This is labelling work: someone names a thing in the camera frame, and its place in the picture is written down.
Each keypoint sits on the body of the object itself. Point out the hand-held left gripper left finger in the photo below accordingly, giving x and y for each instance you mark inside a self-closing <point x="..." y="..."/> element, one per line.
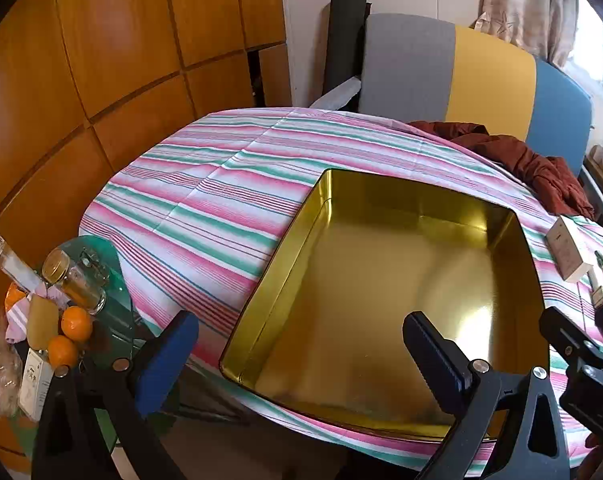
<point x="164" y="360"/>

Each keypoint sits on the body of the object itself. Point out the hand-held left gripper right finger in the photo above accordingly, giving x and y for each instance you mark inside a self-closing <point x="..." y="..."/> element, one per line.
<point x="446" y="365"/>

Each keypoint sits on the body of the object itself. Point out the cream cardboard box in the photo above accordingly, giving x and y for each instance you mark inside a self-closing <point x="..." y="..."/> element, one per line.
<point x="571" y="250"/>

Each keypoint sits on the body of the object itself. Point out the gold rectangular tin box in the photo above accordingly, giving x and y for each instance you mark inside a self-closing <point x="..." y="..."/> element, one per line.
<point x="381" y="285"/>

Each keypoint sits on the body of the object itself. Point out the small beige box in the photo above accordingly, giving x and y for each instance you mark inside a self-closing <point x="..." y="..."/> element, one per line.
<point x="600" y="296"/>

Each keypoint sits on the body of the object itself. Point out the round green glass side table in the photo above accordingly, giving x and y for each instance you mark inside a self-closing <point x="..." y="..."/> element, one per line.
<point x="113" y="280"/>

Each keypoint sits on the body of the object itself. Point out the orange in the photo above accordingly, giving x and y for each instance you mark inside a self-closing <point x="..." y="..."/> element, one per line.
<point x="76" y="324"/>
<point x="62" y="351"/>
<point x="13" y="296"/>

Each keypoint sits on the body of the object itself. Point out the glass jar with gold lid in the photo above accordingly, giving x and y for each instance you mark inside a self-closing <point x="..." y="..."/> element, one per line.
<point x="76" y="285"/>

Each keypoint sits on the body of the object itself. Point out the smooth yellow block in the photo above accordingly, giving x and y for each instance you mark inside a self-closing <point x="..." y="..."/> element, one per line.
<point x="43" y="320"/>

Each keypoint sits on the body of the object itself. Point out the white upright box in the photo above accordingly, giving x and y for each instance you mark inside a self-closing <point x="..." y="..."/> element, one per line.
<point x="33" y="385"/>

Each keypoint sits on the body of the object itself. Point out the pink cloth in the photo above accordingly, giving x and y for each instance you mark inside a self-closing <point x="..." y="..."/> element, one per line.
<point x="16" y="322"/>

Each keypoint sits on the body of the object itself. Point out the pink green striped tablecloth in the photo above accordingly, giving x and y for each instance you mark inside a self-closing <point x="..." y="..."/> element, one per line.
<point x="206" y="200"/>

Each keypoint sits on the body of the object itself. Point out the rust brown cloth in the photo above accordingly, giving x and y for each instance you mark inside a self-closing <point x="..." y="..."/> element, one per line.
<point x="531" y="165"/>

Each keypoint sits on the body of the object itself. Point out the grey yellow blue armchair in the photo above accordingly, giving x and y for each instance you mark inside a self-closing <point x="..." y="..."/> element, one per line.
<point x="491" y="75"/>

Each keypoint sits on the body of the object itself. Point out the window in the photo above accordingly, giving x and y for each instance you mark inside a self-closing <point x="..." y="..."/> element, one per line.
<point x="591" y="45"/>

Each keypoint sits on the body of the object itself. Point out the wooden wardrobe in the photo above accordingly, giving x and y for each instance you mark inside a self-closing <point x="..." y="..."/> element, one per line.
<point x="131" y="35"/>

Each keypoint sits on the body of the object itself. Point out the beige patterned curtain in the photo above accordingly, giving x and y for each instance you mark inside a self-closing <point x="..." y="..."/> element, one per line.
<point x="526" y="5"/>

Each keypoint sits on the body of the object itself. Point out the black rolled mat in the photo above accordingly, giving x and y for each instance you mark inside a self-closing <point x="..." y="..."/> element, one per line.
<point x="344" y="45"/>

